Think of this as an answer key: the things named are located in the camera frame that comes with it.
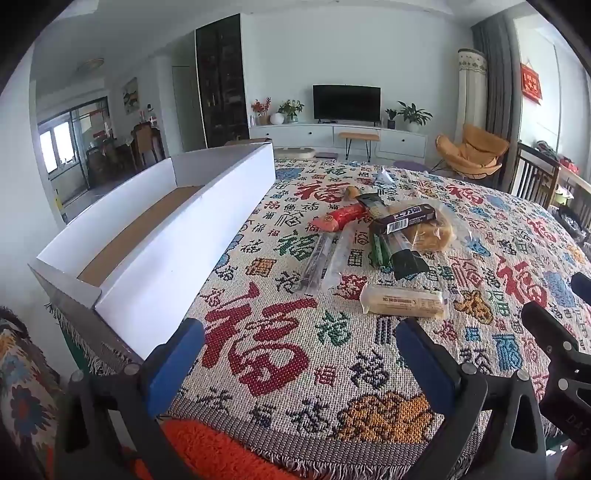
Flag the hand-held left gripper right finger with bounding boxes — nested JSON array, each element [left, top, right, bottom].
[[394, 318, 548, 480]]

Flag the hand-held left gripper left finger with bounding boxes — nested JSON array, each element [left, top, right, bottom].
[[54, 318, 206, 480]]

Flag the beige cracker packet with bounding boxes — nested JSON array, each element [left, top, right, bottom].
[[359, 282, 450, 320]]

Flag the long clear black-tipped packet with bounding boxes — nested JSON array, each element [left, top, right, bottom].
[[355, 193, 430, 281]]

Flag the white cardboard box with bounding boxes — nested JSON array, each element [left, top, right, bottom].
[[28, 142, 277, 363]]

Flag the green snack packet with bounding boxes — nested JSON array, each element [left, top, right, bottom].
[[369, 231, 393, 269]]

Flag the clear bread bag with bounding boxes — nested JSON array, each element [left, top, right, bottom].
[[388, 203, 476, 254]]

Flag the clear long snack packet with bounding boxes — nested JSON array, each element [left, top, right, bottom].
[[321, 228, 358, 291], [295, 231, 335, 294]]

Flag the dark brown snack packet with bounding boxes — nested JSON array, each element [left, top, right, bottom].
[[368, 203, 437, 241]]

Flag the red snack packet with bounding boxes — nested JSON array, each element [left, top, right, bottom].
[[308, 203, 368, 233]]

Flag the white triangular snack packet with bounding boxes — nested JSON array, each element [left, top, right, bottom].
[[374, 167, 397, 195]]

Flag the black bag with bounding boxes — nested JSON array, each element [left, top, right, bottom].
[[551, 205, 587, 241]]

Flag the orange fluffy rug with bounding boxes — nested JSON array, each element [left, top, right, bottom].
[[120, 418, 296, 480]]

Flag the dark wooden chair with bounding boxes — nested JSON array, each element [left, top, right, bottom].
[[508, 142, 561, 208]]

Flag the printed blanket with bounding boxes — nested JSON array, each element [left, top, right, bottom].
[[51, 157, 591, 480]]

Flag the patterned cloth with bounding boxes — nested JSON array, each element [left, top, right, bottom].
[[0, 307, 65, 480]]

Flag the orange lounge chair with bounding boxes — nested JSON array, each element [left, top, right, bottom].
[[435, 123, 511, 180]]

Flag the wooden dining chair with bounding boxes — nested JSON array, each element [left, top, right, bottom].
[[130, 124, 166, 169]]

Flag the covered standing air conditioner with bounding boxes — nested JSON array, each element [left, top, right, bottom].
[[457, 47, 489, 139]]

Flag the grey curtain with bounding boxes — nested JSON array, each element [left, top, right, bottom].
[[471, 9, 520, 148]]

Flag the wooden stool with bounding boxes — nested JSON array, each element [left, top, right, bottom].
[[338, 132, 380, 162]]

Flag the large potted plant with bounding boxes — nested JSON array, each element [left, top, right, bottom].
[[397, 102, 433, 134]]

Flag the white television cabinet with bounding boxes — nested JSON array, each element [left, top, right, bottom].
[[248, 121, 428, 160]]

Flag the white door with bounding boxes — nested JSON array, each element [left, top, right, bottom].
[[172, 65, 204, 153]]

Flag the red flowers in vase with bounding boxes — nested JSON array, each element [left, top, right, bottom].
[[250, 97, 273, 126]]

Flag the black television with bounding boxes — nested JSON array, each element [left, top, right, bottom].
[[312, 84, 382, 125]]

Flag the green plant in vase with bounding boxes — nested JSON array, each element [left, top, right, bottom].
[[278, 99, 305, 124]]

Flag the dark glass cabinet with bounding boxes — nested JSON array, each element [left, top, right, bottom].
[[195, 14, 251, 149]]

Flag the red wall hanging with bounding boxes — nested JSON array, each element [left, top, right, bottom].
[[520, 62, 542, 106]]

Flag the wall painting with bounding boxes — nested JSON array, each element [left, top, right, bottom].
[[122, 77, 140, 115]]

